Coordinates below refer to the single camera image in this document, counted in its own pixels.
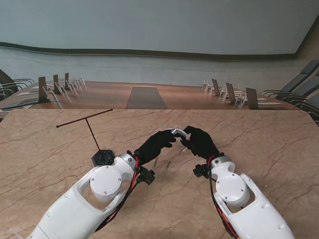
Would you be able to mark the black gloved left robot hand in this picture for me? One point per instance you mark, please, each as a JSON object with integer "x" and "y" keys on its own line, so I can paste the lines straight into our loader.
{"x": 154, "y": 147}

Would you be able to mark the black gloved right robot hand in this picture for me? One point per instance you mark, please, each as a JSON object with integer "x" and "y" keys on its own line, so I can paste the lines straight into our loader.
{"x": 202, "y": 144}

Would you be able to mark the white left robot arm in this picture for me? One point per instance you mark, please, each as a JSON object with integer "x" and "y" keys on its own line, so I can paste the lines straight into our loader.
{"x": 82, "y": 199}

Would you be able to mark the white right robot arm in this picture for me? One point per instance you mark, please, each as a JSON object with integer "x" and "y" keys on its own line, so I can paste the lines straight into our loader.
{"x": 244, "y": 199}

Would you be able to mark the black T rack marble base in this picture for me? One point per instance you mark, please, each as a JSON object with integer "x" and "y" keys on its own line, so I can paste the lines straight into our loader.
{"x": 103, "y": 158}

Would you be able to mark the brown conference table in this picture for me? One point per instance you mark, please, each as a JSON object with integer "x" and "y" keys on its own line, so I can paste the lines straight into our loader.
{"x": 187, "y": 97}

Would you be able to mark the clear acrylic name holder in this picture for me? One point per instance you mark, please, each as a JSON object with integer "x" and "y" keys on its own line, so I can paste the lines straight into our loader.
{"x": 51, "y": 94}
{"x": 205, "y": 85}
{"x": 62, "y": 90}
{"x": 81, "y": 81}
{"x": 71, "y": 86}
{"x": 240, "y": 101}
{"x": 223, "y": 94}

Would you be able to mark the brown upright desk screen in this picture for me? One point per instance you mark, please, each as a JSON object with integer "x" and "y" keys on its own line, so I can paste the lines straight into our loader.
{"x": 230, "y": 92}
{"x": 55, "y": 82}
{"x": 66, "y": 79}
{"x": 251, "y": 98}
{"x": 43, "y": 87}
{"x": 215, "y": 87}

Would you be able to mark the white paper sheet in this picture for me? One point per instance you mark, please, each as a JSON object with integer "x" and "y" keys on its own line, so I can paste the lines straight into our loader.
{"x": 27, "y": 93}
{"x": 270, "y": 103}

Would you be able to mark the grey office chair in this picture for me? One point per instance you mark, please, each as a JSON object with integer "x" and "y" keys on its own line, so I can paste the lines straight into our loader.
{"x": 299, "y": 79}
{"x": 312, "y": 102}
{"x": 309, "y": 88}

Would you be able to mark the dark office chair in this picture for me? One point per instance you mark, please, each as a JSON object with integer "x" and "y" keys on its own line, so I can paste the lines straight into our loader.
{"x": 5, "y": 77}

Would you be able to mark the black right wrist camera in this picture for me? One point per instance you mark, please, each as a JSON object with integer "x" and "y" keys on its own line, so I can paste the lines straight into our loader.
{"x": 200, "y": 171}

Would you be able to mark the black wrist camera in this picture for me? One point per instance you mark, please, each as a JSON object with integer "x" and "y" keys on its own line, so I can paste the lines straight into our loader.
{"x": 200, "y": 171}
{"x": 147, "y": 175}

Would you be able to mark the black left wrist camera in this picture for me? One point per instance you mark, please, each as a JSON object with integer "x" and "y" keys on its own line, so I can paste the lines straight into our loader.
{"x": 147, "y": 175}

